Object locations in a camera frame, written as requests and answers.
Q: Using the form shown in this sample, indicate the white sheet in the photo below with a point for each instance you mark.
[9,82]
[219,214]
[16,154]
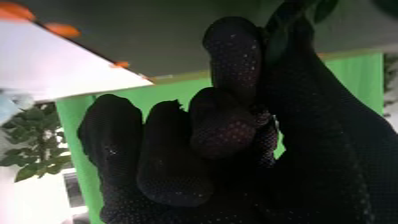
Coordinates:
[54,66]

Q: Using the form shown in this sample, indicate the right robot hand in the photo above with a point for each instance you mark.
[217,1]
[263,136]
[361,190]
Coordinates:
[237,173]

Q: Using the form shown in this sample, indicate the dark mat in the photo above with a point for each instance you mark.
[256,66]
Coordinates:
[148,26]

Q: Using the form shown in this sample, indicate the green potted plant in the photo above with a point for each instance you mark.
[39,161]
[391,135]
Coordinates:
[32,143]

